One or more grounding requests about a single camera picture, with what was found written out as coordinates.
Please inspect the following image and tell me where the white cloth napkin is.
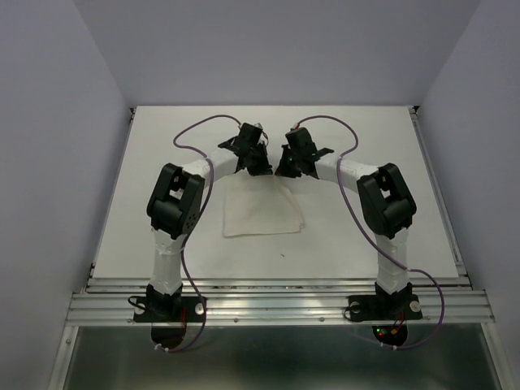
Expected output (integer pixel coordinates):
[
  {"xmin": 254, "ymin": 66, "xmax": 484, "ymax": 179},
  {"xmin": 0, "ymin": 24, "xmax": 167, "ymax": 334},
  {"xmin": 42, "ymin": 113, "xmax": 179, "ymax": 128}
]
[{"xmin": 223, "ymin": 171, "xmax": 305, "ymax": 238}]

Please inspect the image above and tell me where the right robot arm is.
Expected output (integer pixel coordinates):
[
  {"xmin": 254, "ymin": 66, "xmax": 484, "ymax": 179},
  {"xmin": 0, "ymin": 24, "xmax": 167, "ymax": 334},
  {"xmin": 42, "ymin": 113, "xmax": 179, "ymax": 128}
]
[{"xmin": 275, "ymin": 128, "xmax": 423, "ymax": 323}]

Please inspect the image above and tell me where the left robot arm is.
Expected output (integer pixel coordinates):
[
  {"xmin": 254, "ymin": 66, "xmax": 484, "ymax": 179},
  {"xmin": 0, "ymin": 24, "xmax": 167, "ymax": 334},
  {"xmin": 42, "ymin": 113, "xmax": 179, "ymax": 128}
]
[{"xmin": 134, "ymin": 123, "xmax": 272, "ymax": 323}]

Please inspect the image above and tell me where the aluminium right side rail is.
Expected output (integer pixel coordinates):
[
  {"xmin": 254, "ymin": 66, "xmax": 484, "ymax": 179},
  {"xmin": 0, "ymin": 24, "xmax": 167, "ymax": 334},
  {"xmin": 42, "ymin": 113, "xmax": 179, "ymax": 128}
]
[{"xmin": 407, "ymin": 106, "xmax": 473, "ymax": 288}]

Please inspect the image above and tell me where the aluminium rail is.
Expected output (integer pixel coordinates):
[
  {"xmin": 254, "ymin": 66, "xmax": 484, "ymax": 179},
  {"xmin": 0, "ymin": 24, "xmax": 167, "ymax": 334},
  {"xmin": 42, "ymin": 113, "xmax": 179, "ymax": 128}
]
[
  {"xmin": 407, "ymin": 106, "xmax": 473, "ymax": 288},
  {"xmin": 66, "ymin": 275, "xmax": 495, "ymax": 327}
]

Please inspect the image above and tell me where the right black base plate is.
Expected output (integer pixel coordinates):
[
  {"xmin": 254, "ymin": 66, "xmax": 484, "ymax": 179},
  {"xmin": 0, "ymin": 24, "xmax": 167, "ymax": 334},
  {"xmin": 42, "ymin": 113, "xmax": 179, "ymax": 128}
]
[{"xmin": 343, "ymin": 295, "xmax": 423, "ymax": 323}]

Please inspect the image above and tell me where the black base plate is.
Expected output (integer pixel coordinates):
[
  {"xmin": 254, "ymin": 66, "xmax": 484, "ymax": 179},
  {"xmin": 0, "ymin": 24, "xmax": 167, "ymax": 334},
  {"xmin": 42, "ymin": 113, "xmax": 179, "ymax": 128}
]
[
  {"xmin": 128, "ymin": 296, "xmax": 206, "ymax": 323},
  {"xmin": 343, "ymin": 295, "xmax": 423, "ymax": 323}
]

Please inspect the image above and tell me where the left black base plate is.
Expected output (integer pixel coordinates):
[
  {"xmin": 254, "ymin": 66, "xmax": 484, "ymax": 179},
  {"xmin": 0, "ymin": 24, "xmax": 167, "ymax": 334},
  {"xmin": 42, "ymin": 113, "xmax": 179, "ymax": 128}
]
[{"xmin": 128, "ymin": 296, "xmax": 206, "ymax": 323}]

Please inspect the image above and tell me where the aluminium front rail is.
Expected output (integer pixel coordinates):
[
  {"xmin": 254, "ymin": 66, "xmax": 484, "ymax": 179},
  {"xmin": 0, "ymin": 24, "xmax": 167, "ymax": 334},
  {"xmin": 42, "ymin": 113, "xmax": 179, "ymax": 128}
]
[{"xmin": 66, "ymin": 275, "xmax": 495, "ymax": 327}]

